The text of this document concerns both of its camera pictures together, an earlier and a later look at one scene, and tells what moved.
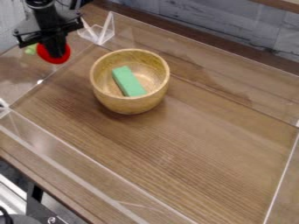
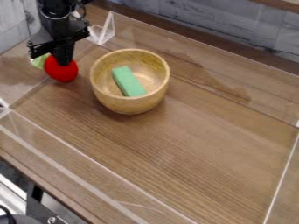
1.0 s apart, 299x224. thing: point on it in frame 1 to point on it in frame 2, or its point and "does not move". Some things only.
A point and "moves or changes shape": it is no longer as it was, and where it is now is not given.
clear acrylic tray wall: [143, 208] does not move
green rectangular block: [127, 81] does not move
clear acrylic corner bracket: [98, 34] does not move
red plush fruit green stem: [41, 49] moves or changes shape
